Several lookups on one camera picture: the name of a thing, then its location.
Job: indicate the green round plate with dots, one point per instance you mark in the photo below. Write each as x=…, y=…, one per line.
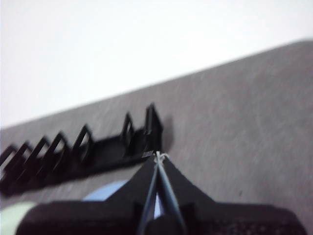
x=12, y=218

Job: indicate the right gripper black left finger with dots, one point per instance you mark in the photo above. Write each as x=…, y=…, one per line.
x=137, y=191

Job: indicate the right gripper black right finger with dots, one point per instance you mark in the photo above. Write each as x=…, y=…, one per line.
x=183, y=193

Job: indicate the blue round plate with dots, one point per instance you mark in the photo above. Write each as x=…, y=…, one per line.
x=105, y=192

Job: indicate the black plastic plate rack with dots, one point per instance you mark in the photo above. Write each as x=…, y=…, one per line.
x=110, y=149

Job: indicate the white elastic band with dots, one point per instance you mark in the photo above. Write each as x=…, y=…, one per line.
x=160, y=156

